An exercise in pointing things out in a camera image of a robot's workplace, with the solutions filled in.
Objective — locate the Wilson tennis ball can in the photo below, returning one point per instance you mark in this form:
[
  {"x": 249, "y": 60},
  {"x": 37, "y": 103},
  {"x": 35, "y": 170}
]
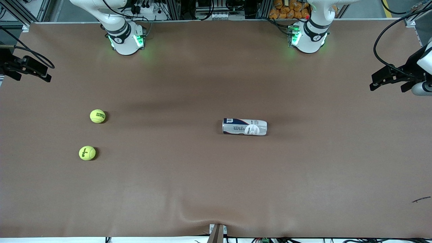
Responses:
[{"x": 244, "y": 127}]

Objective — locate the yellow tennis ball wide print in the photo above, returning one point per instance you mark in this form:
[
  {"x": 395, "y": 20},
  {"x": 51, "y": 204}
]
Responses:
[{"x": 97, "y": 116}]

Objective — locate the aluminium frame corner rail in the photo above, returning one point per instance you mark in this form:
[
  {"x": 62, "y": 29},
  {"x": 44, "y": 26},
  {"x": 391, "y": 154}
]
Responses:
[
  {"x": 25, "y": 27},
  {"x": 410, "y": 22}
]

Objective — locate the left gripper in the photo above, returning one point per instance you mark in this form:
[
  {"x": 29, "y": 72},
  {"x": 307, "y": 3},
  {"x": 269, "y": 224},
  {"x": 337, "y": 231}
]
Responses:
[{"x": 409, "y": 66}]

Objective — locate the orange bag pile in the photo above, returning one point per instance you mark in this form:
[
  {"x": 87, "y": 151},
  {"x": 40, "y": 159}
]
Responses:
[{"x": 287, "y": 10}]

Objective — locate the aluminium frame post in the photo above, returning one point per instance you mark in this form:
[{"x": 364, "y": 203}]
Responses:
[
  {"x": 263, "y": 9},
  {"x": 173, "y": 10}
]

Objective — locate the small dark twig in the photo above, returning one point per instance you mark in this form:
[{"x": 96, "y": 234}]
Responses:
[{"x": 421, "y": 199}]

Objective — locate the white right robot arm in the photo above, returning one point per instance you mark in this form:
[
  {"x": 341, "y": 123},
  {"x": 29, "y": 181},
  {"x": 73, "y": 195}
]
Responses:
[{"x": 125, "y": 40}]

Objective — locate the white power strip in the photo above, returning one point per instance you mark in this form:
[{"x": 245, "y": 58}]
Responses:
[{"x": 222, "y": 15}]

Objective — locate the brown camera mount bracket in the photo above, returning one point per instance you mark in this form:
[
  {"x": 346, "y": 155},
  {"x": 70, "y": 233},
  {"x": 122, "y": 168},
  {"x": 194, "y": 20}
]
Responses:
[{"x": 216, "y": 234}]

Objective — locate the brown table mat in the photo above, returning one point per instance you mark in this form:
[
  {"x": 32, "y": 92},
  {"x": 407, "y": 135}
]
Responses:
[{"x": 216, "y": 175}]

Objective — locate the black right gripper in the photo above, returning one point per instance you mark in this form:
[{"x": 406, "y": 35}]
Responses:
[{"x": 7, "y": 63}]

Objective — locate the yellow tennis ball Wilson logo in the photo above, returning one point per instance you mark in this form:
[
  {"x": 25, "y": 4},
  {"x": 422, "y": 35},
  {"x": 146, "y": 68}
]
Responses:
[{"x": 87, "y": 153}]

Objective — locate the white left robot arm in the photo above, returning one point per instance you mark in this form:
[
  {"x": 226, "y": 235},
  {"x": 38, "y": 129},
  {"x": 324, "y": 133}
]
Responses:
[{"x": 310, "y": 33}]

